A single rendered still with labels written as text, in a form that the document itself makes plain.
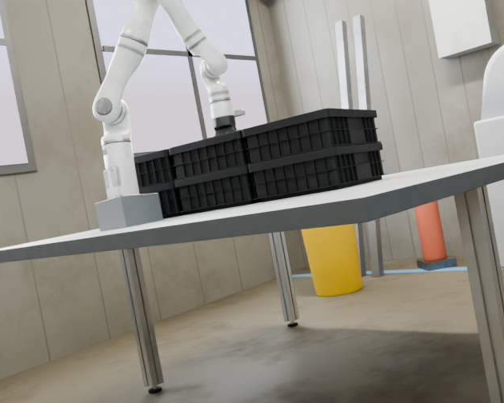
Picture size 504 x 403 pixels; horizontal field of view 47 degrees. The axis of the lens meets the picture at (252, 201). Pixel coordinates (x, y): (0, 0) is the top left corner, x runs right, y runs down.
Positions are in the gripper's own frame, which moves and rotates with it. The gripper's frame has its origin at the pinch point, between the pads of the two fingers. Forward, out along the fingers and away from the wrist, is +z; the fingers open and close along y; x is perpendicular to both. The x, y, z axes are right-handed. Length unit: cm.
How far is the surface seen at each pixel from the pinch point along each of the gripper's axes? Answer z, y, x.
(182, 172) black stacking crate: 1.0, -14.5, -8.2
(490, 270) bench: 40, 78, -15
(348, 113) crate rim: -6.3, 41.0, 6.2
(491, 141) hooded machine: 10, 44, 185
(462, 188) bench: 18, 80, -36
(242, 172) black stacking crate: 5.1, 9.8, -8.9
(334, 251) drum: 59, -53, 165
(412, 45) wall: -70, -16, 275
